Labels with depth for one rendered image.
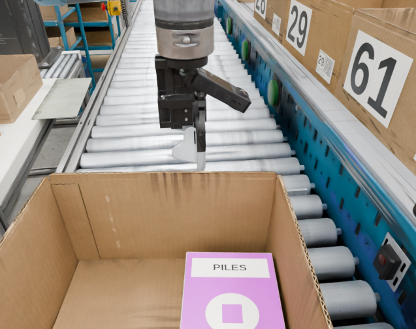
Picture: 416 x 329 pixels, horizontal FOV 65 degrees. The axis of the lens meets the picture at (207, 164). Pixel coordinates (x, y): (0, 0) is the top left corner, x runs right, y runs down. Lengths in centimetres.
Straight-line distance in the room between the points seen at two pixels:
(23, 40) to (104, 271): 107
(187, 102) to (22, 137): 51
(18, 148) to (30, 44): 62
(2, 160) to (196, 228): 52
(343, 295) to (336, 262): 6
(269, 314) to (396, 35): 43
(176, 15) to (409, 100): 35
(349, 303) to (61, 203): 41
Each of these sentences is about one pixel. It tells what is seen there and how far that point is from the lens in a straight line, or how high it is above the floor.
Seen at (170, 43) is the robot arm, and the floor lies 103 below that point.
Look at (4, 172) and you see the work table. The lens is 81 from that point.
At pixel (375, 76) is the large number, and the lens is 61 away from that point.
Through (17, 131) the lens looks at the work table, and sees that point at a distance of 96.
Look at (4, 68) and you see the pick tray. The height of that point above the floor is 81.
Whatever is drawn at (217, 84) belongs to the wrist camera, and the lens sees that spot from 55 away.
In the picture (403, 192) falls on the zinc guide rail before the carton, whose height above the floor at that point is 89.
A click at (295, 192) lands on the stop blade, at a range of 67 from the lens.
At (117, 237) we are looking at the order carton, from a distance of 49.
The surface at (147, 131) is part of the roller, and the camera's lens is 86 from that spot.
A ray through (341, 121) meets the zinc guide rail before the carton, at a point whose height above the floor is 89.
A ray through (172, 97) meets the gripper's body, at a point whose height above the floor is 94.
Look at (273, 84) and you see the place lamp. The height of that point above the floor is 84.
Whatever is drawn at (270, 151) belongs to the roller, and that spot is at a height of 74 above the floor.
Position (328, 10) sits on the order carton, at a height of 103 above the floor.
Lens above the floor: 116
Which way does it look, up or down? 35 degrees down
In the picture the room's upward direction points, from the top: straight up
